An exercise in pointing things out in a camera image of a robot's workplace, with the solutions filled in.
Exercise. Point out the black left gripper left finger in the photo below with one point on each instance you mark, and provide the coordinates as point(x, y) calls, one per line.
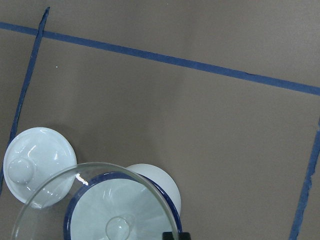
point(168, 236)

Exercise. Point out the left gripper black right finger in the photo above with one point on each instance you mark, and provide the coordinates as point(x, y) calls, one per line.
point(184, 236)

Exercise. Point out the white enamel cup lid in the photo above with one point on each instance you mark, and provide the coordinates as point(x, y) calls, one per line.
point(33, 157)

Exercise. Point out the white enamel cup blue rim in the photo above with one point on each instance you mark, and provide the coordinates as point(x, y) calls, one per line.
point(114, 206)

